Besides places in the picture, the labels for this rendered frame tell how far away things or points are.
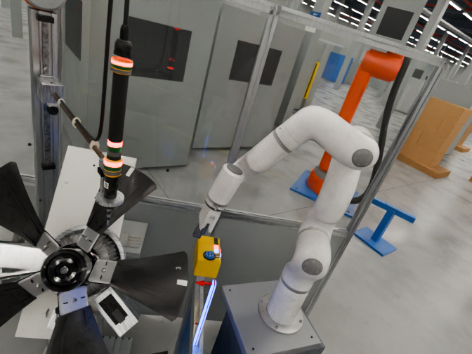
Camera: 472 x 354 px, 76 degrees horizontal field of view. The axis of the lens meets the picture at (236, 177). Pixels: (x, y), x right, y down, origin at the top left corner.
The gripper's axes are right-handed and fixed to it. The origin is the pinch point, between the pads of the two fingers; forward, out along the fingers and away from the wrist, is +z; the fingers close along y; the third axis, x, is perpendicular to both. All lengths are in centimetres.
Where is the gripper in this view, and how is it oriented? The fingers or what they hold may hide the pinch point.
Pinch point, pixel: (198, 232)
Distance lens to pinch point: 120.8
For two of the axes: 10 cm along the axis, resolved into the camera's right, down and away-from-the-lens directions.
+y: -1.1, -5.3, 8.4
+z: -4.6, 7.8, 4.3
